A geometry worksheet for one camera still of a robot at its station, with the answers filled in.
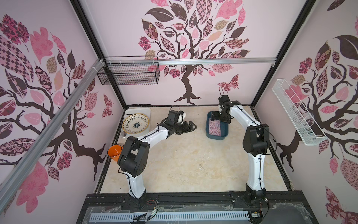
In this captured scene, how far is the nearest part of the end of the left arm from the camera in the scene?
2.34 ft

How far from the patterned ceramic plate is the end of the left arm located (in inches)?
13.7

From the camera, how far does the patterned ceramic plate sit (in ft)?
3.46

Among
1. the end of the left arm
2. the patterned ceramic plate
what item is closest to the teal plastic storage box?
the end of the left arm

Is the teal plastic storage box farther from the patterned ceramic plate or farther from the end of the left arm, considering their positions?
the patterned ceramic plate
